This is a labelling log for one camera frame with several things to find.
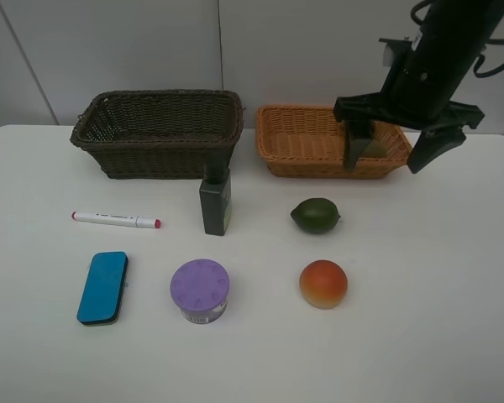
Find white marker red caps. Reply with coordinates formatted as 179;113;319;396
71;212;161;229

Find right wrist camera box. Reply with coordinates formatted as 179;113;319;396
379;37;413;68

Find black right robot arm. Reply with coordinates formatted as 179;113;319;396
333;0;504;174

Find dark brown wicker basket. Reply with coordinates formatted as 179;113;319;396
71;90;244;180

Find orange wicker basket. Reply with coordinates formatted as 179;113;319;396
255;105;412;180

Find orange red peach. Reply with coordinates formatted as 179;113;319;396
299;260;349;310

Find purple lidded round can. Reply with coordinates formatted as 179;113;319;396
170;259;230;325

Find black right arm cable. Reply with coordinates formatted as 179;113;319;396
472;38;504;79

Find dark green rectangular bottle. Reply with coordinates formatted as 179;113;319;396
199;163;232;236

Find brown kiwi fruit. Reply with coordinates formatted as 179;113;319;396
361;140;387;159

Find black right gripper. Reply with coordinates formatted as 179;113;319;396
333;51;485;174

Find green lime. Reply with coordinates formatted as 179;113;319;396
290;198;341;234

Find blue whiteboard eraser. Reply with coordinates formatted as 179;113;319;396
76;251;129;326

